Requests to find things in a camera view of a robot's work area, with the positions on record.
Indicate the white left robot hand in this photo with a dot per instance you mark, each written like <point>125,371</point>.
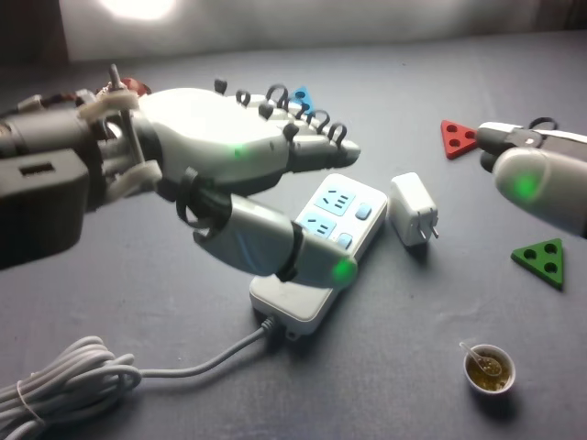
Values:
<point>206,133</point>

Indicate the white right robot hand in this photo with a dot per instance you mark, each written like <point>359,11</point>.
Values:
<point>550,192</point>

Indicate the green triangle block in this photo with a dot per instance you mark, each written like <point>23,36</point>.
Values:
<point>543,257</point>

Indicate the red triangle block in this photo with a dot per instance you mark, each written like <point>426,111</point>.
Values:
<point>459,136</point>

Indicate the blue triangle block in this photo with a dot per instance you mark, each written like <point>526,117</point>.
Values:
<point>309,98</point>

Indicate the white plug charger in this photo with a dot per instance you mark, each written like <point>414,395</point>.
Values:
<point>410,206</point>

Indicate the grey table cloth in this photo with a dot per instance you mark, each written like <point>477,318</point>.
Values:
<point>137,298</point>

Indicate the small white spoon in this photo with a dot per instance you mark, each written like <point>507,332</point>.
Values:
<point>472,355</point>

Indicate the white power strip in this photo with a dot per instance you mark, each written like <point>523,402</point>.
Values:
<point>284,302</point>

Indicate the small white soup bowl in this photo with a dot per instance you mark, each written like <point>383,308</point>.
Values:
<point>486,389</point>

